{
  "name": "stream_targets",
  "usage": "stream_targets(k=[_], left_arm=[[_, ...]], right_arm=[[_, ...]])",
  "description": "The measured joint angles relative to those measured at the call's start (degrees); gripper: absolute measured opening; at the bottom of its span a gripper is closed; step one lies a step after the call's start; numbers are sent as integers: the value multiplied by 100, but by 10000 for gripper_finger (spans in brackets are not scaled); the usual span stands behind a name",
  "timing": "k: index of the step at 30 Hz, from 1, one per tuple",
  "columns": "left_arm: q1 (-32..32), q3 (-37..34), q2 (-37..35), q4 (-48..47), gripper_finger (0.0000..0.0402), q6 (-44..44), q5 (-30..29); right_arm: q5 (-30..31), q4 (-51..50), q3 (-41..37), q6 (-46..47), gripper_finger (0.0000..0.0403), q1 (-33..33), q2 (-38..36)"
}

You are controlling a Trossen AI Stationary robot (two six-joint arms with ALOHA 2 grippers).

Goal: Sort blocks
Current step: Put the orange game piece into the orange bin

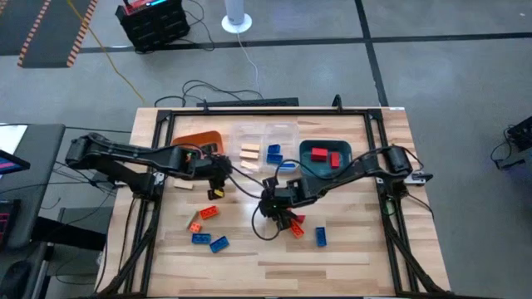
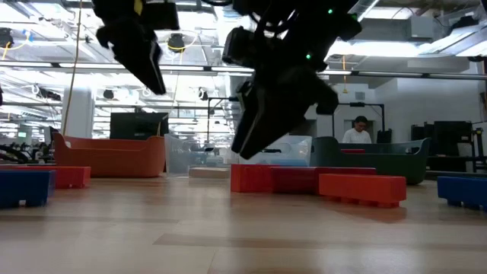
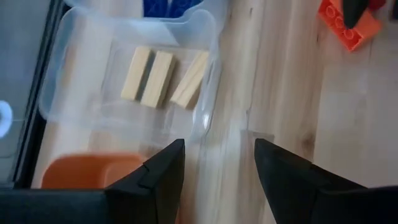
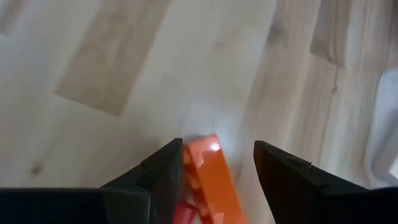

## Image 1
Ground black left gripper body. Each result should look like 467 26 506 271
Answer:
195 154 234 184

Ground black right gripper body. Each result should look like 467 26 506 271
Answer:
260 186 298 221

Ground orange plastic bin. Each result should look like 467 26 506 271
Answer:
170 130 225 155

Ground clear plastic bin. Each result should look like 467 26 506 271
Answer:
262 123 301 176
229 123 266 175

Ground teal plastic bin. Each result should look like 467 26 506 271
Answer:
298 139 353 178

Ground black power strip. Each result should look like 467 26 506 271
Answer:
195 97 300 108

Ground white round-base stand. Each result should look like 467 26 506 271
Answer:
220 0 254 34

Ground black plastic crate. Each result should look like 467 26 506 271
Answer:
115 0 191 54

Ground dark grey desk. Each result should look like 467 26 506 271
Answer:
0 123 67 250

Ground red device with screen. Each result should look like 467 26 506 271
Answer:
123 0 167 16

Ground dark monitor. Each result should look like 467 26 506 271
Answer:
0 149 31 175

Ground white paper sheet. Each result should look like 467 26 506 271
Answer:
0 124 28 155

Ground backlit keyboard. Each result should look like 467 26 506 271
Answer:
0 199 21 250

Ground black mat orange-striped edge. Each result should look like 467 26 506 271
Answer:
0 0 47 57
17 0 100 69

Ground black computer mouse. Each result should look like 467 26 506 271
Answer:
0 259 33 299

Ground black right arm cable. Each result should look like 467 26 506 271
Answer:
250 202 284 243

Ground black floor cables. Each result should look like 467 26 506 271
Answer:
154 79 265 108

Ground white floor cable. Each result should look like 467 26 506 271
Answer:
236 32 261 99

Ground yellow floor cable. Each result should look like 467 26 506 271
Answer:
66 0 147 105

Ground black equipment with cables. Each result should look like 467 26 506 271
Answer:
490 115 532 171

